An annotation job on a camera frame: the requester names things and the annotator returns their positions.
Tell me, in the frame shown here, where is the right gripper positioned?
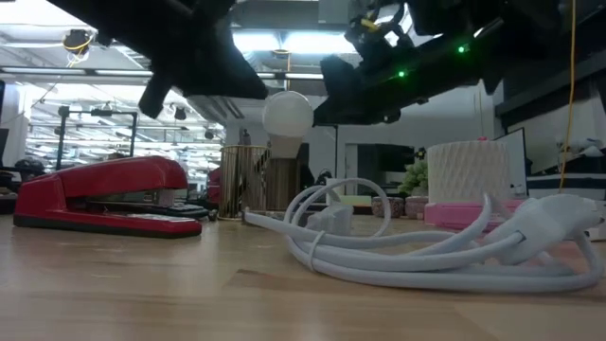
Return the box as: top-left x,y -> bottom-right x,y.
312,0 -> 503,125

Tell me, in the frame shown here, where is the white lightbulb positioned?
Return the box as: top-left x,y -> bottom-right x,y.
261,90 -> 315,160

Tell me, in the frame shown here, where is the round lamp socket base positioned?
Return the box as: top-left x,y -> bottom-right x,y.
264,156 -> 304,213

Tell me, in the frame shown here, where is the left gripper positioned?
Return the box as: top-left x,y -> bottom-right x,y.
46,0 -> 270,119

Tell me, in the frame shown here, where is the white board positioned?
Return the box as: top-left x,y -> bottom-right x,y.
493,126 -> 528,199

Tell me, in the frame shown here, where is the black office chair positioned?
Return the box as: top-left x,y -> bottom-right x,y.
12,157 -> 47,184

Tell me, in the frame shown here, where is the black ceiling cable reel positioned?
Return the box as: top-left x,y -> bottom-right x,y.
62,27 -> 97,63

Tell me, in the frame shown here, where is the red stapler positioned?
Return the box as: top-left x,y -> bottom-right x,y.
12,154 -> 204,240

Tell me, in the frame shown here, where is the dark striped box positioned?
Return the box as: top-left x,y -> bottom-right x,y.
525,170 -> 606,201

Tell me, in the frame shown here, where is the black background gantry frame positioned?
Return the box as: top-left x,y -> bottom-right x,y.
55,104 -> 139,171

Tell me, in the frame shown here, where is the green succulent plant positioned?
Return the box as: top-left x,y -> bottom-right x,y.
397,158 -> 430,198

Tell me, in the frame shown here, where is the white lamp cord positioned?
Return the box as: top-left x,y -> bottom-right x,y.
242,177 -> 606,294

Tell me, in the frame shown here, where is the black calculator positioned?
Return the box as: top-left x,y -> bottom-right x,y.
155,201 -> 212,222

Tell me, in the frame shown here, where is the white ribbed cup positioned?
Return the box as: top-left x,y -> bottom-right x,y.
425,139 -> 512,206

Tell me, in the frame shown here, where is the white cord plug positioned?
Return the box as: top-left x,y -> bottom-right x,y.
305,202 -> 355,237

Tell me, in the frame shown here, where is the dark wall screen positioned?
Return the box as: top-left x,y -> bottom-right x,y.
355,143 -> 417,187

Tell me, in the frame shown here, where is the white inline cord switch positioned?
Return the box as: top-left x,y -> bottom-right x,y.
482,192 -> 605,267

